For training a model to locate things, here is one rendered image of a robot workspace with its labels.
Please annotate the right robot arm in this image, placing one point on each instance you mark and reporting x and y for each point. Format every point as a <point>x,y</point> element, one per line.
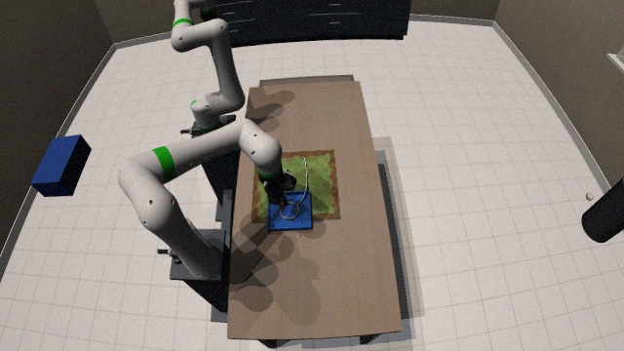
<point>157,208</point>

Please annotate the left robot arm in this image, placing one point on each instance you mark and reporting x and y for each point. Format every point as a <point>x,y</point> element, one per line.
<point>214,34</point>

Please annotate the blue tray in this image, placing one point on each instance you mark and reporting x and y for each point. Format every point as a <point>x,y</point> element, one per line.
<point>303,219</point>

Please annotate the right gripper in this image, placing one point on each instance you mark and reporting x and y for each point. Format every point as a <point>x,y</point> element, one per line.
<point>274,195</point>

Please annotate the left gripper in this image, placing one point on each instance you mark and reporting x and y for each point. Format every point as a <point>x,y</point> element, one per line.
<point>209,16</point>

